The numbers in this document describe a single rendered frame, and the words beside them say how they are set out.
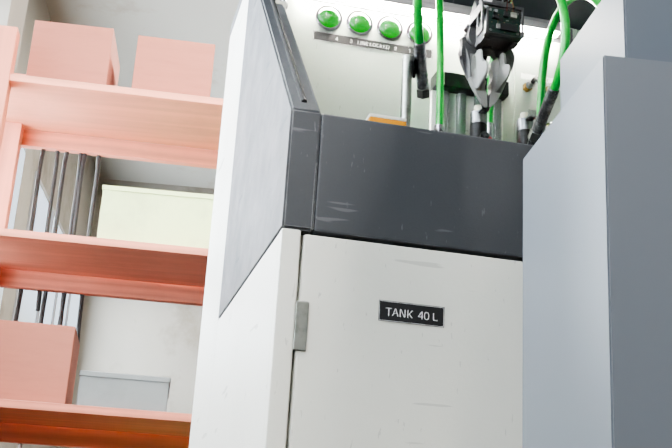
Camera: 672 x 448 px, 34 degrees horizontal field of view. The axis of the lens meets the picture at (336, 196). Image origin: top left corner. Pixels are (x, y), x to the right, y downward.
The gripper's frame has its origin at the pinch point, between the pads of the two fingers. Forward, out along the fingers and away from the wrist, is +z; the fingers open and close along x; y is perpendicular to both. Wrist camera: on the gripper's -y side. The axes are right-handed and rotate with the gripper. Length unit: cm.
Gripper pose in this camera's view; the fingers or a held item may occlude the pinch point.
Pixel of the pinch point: (485, 102)
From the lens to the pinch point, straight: 174.4
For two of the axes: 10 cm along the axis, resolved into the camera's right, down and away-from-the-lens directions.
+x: 9.7, 1.3, 2.1
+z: -0.5, 9.4, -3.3
